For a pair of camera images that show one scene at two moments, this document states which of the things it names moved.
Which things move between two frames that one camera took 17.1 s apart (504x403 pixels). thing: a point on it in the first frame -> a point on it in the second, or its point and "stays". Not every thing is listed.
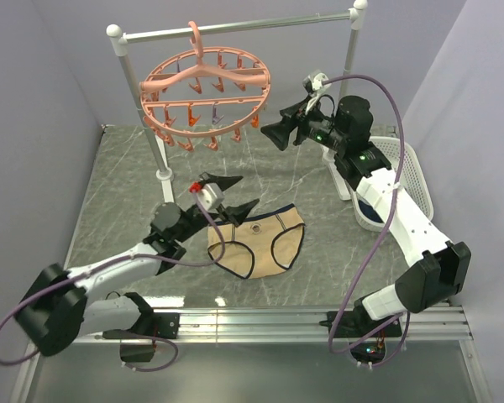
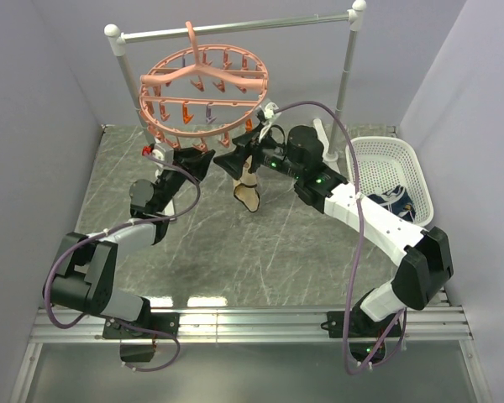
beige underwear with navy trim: [258, 246] -> [246, 188]
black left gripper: [238, 214] -> [190, 162]
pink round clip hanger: [192, 96] stays
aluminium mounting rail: [286, 325] stays
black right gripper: [279, 133] -> [233, 162]
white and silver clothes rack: [122, 41] stays
